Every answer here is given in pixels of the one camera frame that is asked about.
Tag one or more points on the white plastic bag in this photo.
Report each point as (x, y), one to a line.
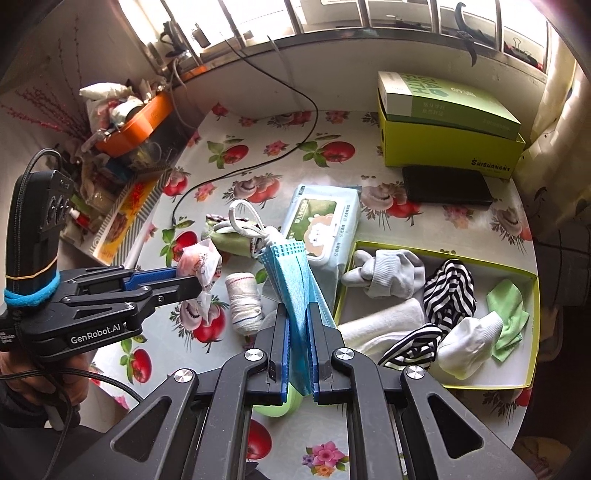
(101, 90)

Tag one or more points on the floral plastic tablecloth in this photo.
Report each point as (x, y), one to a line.
(461, 221)

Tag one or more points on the blue face mask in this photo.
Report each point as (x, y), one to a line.
(295, 286)

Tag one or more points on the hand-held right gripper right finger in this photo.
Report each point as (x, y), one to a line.
(315, 360)

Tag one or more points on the black white striped sock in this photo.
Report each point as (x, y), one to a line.
(411, 348)
(450, 290)

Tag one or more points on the yellow-green shallow box tray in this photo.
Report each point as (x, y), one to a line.
(489, 376)

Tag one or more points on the person's left forearm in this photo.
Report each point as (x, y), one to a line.
(18, 424)

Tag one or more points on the lime cardboard box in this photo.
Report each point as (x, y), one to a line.
(438, 147)

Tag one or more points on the person's left hand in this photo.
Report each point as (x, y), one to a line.
(32, 379)

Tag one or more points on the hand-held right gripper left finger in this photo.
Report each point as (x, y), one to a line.
(285, 360)

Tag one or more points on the small red white bottle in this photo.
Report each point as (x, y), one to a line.
(79, 218)

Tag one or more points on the white green cardboard box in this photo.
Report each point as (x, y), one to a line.
(443, 99)

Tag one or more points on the black hook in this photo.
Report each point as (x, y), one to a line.
(465, 27)

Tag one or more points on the white bandage roll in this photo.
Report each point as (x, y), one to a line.
(242, 302)

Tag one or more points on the light green cloth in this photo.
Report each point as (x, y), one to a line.
(508, 314)

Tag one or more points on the black binder clips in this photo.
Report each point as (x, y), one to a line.
(521, 48)

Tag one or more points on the plain white sock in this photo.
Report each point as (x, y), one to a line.
(466, 346)

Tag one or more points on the orange plastic basin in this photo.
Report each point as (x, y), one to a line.
(138, 127)

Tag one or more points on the glass jar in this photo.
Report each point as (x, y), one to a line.
(147, 157)

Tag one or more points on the cream curtain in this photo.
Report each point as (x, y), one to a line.
(554, 152)

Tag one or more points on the striped printed flat box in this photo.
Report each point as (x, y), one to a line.
(124, 217)

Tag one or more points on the metal window grille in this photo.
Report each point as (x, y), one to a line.
(364, 14)

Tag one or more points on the pink white packet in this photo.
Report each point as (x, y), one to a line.
(198, 267)

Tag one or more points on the black wallet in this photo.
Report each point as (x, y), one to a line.
(448, 184)

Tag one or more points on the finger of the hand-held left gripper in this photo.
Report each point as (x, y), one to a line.
(154, 276)
(180, 290)

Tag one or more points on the green fabric sleeve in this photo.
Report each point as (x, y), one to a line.
(226, 242)

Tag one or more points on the dark cup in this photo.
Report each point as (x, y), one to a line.
(201, 36)

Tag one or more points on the wet wipes pack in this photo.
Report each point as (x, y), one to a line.
(323, 217)

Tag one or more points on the white sock with ribbed cuff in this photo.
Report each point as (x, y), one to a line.
(392, 274)

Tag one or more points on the light green round lid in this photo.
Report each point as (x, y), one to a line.
(277, 408)

